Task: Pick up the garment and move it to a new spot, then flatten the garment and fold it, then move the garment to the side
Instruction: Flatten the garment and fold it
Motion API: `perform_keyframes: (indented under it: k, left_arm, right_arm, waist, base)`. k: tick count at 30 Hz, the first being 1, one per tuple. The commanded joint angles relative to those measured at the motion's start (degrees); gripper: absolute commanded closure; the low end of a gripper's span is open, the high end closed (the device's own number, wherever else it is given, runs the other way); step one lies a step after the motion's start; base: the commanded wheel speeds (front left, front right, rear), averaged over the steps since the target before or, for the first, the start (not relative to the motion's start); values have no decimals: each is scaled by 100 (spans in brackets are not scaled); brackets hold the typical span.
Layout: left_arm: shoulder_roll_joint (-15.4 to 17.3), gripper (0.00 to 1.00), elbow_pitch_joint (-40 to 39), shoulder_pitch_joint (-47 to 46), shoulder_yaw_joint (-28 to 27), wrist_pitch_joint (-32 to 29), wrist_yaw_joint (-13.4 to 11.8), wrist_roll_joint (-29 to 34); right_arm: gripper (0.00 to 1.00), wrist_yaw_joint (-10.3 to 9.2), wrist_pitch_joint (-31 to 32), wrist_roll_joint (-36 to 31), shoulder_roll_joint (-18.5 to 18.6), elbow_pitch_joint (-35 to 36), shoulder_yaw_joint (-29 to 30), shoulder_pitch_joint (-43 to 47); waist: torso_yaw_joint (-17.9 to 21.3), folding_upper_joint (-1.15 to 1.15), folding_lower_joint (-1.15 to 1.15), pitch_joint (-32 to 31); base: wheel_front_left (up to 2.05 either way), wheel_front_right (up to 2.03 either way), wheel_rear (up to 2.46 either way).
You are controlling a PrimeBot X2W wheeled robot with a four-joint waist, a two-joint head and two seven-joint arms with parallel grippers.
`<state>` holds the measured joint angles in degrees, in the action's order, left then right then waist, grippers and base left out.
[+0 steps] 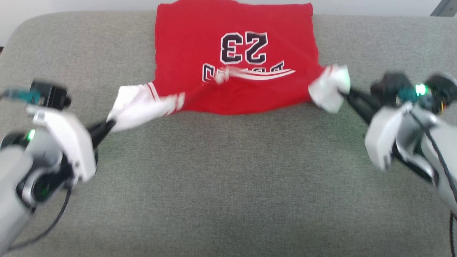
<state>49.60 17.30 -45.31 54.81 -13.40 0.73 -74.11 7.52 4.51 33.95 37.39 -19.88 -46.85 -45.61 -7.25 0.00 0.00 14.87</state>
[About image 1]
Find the grey fabric sofa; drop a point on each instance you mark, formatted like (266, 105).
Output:
(228, 185)

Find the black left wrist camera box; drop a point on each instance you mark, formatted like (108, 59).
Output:
(50, 94)

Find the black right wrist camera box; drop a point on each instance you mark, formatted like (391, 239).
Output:
(391, 87)

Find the red basketball jersey white sleeves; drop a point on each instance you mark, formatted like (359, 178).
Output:
(200, 53)

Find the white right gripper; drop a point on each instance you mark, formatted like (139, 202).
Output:
(383, 139)

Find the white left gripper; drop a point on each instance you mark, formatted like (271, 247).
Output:
(73, 142)

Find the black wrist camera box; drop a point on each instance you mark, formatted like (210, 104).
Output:
(391, 87)
(50, 94)

